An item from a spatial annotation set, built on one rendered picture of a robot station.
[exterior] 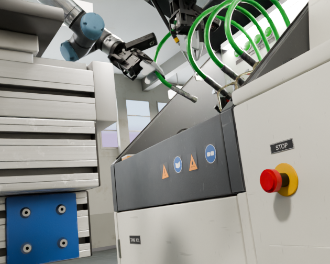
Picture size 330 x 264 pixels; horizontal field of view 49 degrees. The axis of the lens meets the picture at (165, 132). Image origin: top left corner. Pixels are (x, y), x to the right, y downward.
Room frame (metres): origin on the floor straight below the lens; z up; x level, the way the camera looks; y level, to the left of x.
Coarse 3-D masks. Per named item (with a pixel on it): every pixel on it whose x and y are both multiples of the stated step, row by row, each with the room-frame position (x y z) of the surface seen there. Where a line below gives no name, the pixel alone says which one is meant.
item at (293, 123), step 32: (320, 0) 0.76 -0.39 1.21; (320, 32) 0.75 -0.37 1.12; (256, 96) 0.60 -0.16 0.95; (288, 96) 0.54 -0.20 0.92; (320, 96) 0.49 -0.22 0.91; (256, 128) 0.61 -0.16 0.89; (288, 128) 0.55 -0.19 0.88; (320, 128) 0.50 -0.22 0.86; (256, 160) 0.62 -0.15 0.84; (288, 160) 0.56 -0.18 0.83; (320, 160) 0.51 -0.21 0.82; (256, 192) 0.64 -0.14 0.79; (320, 192) 0.52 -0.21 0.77; (256, 224) 0.65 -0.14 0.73; (288, 224) 0.58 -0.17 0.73; (320, 224) 0.53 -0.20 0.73; (288, 256) 0.59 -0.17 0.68; (320, 256) 0.54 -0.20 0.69
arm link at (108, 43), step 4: (108, 36) 1.17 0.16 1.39; (112, 36) 1.17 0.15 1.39; (116, 36) 1.18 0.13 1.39; (104, 40) 1.17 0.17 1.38; (108, 40) 1.16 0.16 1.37; (112, 40) 1.16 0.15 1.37; (116, 40) 1.16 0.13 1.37; (120, 40) 1.18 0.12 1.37; (104, 44) 1.17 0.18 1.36; (108, 44) 1.16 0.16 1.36; (112, 44) 1.16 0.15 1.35; (104, 48) 1.18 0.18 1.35; (108, 48) 1.17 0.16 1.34; (104, 52) 1.20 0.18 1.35; (108, 52) 1.18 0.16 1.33
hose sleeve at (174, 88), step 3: (171, 87) 1.15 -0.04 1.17; (174, 87) 1.15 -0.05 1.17; (177, 87) 1.15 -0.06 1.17; (174, 90) 1.15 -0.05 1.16; (177, 90) 1.15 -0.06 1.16; (180, 90) 1.15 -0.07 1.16; (180, 93) 1.15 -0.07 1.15; (183, 93) 1.15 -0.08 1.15; (186, 93) 1.15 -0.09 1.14; (183, 96) 1.16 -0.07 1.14; (186, 96) 1.15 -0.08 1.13; (189, 96) 1.15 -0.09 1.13; (192, 96) 1.15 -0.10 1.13; (189, 99) 1.16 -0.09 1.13
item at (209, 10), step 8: (208, 8) 0.99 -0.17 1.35; (240, 8) 1.05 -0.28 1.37; (200, 16) 0.97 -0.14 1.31; (248, 16) 1.07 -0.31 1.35; (192, 24) 0.96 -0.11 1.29; (256, 24) 1.08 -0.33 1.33; (192, 32) 0.95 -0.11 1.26; (264, 32) 1.09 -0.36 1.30; (264, 40) 1.09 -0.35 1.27; (192, 56) 0.95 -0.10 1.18; (192, 64) 0.95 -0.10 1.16; (200, 72) 0.96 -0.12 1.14; (208, 80) 0.97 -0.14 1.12; (216, 88) 0.98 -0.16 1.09; (224, 96) 1.00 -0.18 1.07
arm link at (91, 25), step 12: (48, 0) 0.98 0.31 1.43; (60, 0) 0.98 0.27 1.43; (72, 0) 1.01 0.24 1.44; (72, 12) 1.00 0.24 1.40; (84, 12) 1.02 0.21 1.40; (72, 24) 1.02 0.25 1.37; (84, 24) 1.00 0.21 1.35; (96, 24) 1.02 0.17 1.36; (84, 36) 1.04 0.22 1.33; (96, 36) 1.04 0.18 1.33; (84, 48) 1.11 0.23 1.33
